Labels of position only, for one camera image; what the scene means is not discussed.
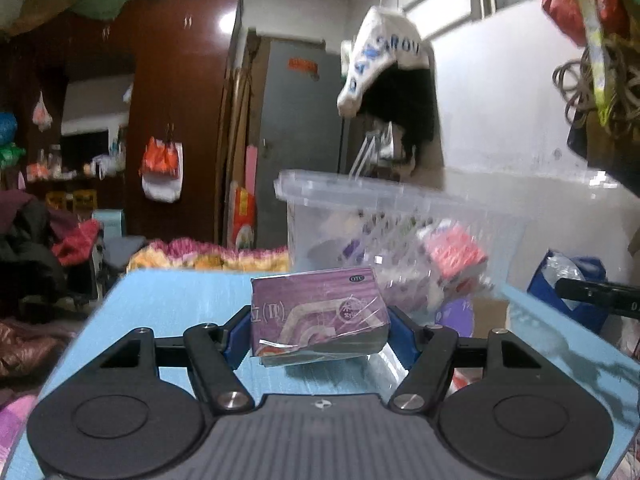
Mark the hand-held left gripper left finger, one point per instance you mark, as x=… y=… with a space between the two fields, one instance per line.
x=235 y=341

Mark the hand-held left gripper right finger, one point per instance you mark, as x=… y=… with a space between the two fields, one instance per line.
x=401 y=336

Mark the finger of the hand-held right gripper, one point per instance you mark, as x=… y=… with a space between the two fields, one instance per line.
x=600 y=296

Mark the purple plastic-wrapped medicine box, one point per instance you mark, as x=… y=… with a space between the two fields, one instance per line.
x=320 y=310

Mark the white plastic lattice basket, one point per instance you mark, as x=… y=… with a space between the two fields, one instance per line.
x=400 y=200

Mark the blue shopping bag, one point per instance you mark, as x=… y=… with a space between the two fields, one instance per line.
x=565 y=280

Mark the open purple carton box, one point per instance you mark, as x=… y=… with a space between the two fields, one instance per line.
x=456 y=317

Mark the floral blanket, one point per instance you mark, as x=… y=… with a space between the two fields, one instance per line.
x=210 y=257

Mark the red plastic-wrapped box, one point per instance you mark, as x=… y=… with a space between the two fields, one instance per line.
x=455 y=253

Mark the red printed sack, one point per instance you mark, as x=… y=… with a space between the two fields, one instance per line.
x=242 y=217

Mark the hanging dark bag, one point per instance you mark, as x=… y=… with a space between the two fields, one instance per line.
x=610 y=150

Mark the light teal box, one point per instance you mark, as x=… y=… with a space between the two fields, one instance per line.
x=109 y=225

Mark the pink board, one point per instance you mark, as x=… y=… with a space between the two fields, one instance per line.
x=251 y=167

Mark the red garment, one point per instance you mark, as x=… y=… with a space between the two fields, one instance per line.
x=77 y=242

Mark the metal tripod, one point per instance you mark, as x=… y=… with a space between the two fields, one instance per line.
x=375 y=150

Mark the orange and white plastic bag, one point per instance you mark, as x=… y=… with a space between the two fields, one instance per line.
x=161 y=167

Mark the brown quilted jacket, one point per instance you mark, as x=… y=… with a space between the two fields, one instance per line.
x=27 y=347

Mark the pile of dark clothes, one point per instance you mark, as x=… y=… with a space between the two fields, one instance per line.
x=30 y=250

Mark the grey metal door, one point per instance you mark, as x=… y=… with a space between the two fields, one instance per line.
x=300 y=125

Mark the black television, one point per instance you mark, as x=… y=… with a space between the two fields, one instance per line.
x=85 y=149

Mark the white and black hanging jacket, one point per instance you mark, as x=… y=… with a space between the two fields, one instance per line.
x=385 y=75

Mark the brown wooden wardrobe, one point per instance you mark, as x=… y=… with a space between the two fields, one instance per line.
x=175 y=85

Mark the red hanging bag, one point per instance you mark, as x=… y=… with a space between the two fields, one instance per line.
x=575 y=2

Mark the small white hanging plastic bag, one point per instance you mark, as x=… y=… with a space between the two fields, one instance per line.
x=42 y=115

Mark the blue plastic bag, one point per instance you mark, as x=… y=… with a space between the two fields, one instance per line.
x=6 y=127

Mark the green cloth bundle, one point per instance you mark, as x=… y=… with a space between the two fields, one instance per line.
x=100 y=2

